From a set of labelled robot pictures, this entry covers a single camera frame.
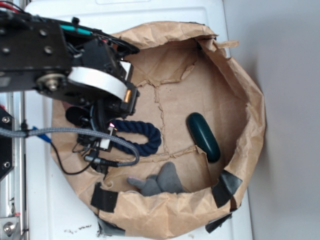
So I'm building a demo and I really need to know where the dark blue twisted rope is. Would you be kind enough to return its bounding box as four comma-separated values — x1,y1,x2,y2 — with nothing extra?
109,119,162,157

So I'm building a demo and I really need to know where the dark green oval case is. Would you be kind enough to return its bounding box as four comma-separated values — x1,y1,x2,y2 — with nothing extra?
186,112,221,163

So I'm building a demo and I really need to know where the white plastic tray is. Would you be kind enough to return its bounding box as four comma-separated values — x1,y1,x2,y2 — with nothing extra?
25,0,253,240

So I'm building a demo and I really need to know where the black mounting bracket plate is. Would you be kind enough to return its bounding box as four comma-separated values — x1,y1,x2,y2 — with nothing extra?
0,104,15,181

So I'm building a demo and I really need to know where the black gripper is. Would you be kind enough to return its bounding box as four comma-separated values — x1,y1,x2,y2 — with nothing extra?
37,37,141,118

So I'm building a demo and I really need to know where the grey plush elephant toy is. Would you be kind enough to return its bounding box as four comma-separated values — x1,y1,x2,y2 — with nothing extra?
126,162,186,197

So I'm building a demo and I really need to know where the thin black cable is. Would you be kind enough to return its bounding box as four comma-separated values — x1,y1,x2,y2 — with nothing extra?
48,139,96,175

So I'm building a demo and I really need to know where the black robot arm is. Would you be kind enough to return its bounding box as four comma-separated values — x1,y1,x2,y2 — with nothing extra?
0,0,140,118

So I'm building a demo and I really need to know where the brown paper bag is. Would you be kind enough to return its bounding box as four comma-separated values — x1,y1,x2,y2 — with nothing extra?
49,20,266,240

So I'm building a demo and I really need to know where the aluminium frame rail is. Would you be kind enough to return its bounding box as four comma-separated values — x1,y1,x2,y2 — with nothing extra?
0,92,28,240

